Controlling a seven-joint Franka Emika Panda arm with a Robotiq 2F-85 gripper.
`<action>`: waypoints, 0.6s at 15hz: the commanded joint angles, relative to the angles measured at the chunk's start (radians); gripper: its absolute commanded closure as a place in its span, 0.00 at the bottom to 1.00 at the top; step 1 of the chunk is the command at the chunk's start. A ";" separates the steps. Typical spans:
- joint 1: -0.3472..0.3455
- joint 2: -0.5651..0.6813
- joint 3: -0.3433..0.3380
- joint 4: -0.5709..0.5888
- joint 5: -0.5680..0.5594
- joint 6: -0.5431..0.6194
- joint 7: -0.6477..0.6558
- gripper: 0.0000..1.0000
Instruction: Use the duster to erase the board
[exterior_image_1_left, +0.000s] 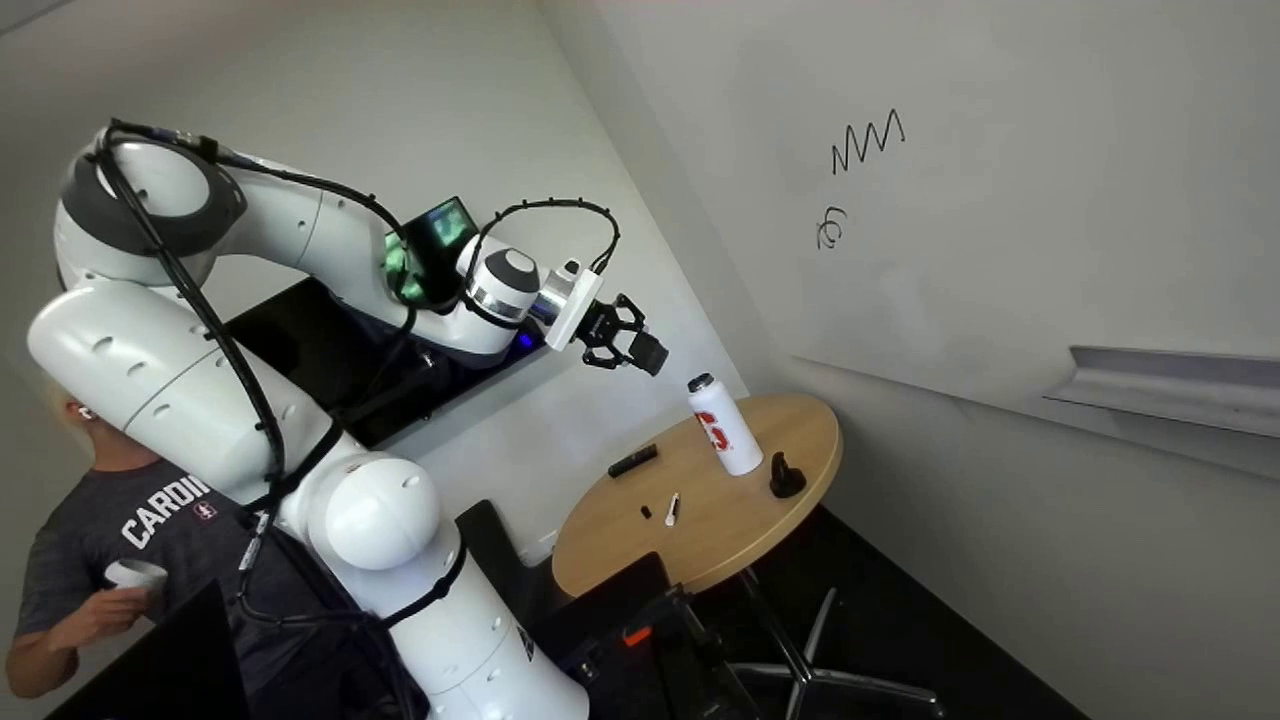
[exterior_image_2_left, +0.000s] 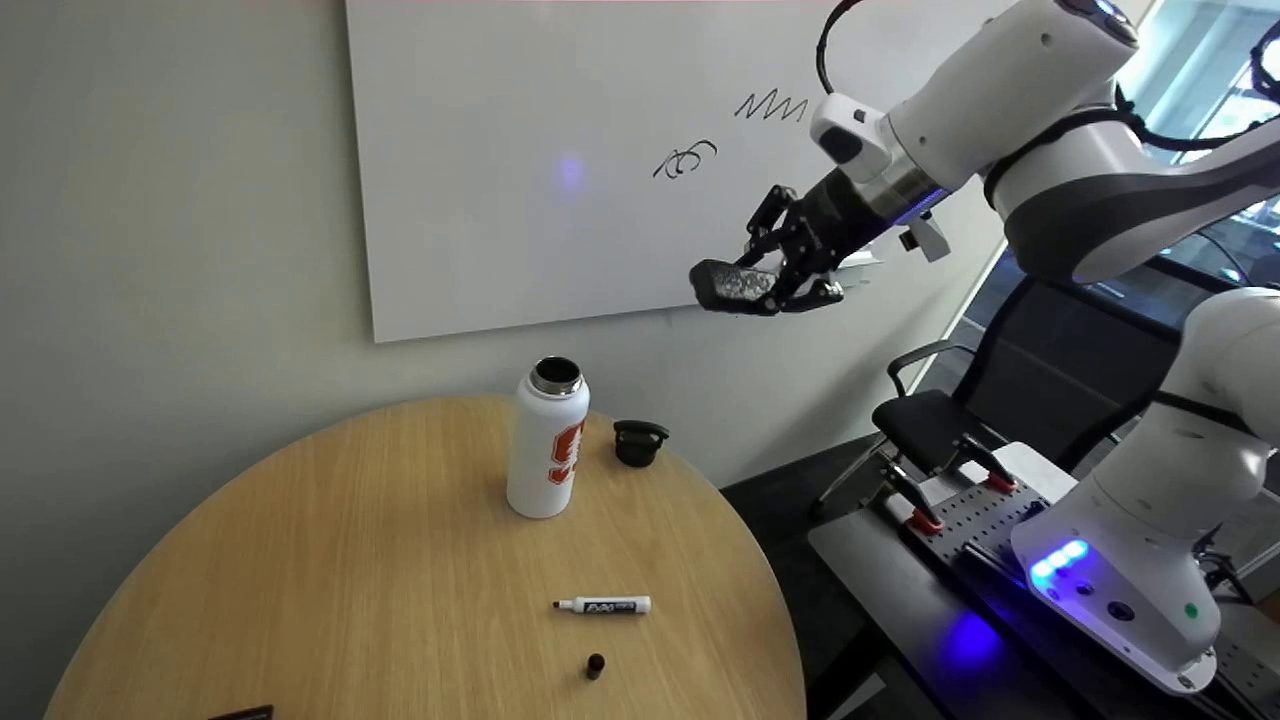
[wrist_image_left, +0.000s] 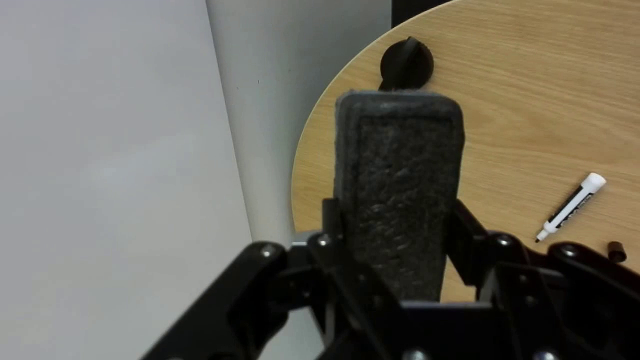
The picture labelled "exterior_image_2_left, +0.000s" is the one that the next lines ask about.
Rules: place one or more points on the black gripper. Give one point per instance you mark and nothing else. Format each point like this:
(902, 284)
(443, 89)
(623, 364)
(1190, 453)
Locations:
(842, 223)

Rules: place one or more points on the black board duster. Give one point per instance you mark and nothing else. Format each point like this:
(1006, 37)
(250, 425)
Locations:
(742, 284)

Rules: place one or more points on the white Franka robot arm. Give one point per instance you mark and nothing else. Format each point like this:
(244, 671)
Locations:
(1092, 163)

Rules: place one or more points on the white board marker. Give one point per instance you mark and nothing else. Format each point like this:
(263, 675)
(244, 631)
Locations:
(607, 604)

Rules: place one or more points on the black bottle lid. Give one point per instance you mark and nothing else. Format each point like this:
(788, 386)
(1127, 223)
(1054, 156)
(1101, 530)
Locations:
(643, 441)

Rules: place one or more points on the red clamp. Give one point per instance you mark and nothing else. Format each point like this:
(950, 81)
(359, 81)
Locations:
(920, 514)
(981, 464)

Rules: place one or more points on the black office chair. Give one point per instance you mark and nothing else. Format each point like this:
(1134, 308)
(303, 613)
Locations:
(1054, 372)

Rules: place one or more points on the white water bottle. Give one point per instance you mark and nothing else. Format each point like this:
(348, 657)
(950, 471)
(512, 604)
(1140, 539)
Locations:
(546, 445)

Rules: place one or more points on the white perforated mounting plate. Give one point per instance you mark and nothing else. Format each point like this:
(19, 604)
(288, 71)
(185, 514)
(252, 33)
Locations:
(994, 514)

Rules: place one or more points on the black robot platform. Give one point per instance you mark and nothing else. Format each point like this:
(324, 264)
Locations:
(907, 613)

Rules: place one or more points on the black marker cap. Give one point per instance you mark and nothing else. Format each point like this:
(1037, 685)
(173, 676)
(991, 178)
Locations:
(594, 666)

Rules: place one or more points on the round wooden table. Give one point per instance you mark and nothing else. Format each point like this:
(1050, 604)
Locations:
(402, 575)

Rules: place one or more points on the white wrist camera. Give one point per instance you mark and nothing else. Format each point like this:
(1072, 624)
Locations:
(924, 241)

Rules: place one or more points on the white wall whiteboard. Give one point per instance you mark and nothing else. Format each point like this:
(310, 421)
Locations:
(534, 163)

